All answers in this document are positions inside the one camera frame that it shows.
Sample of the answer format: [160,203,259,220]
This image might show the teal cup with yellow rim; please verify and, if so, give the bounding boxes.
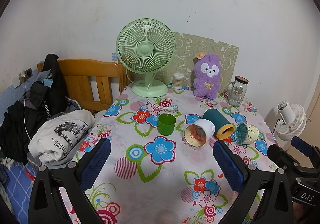
[203,109,235,139]

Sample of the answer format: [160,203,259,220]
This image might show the glass jar mug with lid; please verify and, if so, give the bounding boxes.
[226,76,249,107]

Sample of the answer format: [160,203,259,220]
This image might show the cotton swab container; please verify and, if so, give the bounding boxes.
[173,73,187,90]

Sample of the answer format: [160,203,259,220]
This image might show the wooden bed headboard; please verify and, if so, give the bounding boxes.
[37,58,130,115]

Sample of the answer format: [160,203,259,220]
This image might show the animal print wall board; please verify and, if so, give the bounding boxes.
[160,31,240,95]

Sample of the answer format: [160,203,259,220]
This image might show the white fan power cable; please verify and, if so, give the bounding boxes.
[146,81,180,114]

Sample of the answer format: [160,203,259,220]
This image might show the dark clothes pile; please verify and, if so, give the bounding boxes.
[0,100,38,165]

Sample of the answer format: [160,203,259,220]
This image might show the green plastic cup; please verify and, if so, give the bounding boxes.
[157,114,177,136]

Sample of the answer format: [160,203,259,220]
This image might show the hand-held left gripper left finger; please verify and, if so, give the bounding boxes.
[28,138,112,224]

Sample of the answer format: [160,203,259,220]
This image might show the floral tablecloth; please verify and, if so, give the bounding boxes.
[70,84,279,224]

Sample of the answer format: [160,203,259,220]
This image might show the black bag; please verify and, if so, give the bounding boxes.
[29,54,68,118]

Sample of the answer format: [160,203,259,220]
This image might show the wall socket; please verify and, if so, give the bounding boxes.
[19,68,33,82]

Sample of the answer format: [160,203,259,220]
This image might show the cream cup with teal inside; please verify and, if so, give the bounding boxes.
[233,123,260,145]

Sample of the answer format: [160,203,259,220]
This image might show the blue checked bed sheet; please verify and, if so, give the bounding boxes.
[0,159,50,224]

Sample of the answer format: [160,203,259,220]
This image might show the white charging cable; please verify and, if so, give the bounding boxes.
[22,72,43,172]

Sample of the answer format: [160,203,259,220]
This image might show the purple plush toy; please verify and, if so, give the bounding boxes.
[193,52,222,98]

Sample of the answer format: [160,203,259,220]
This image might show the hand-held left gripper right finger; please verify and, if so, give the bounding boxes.
[212,140,295,224]

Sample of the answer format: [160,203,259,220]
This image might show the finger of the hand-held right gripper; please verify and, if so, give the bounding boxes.
[267,144,301,172]
[291,136,320,168]

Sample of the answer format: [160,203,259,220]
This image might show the white cup with patterned inside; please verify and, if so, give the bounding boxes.
[183,119,216,151]

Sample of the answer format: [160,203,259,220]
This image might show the blue denim clothing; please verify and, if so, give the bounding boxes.
[65,98,83,115]

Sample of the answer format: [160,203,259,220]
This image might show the white printed folded shirt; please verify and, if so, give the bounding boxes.
[28,109,95,165]

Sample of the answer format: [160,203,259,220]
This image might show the green desk fan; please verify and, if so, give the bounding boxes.
[116,19,176,98]

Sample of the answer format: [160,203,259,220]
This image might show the white standing fan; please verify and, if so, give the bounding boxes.
[273,100,307,143]

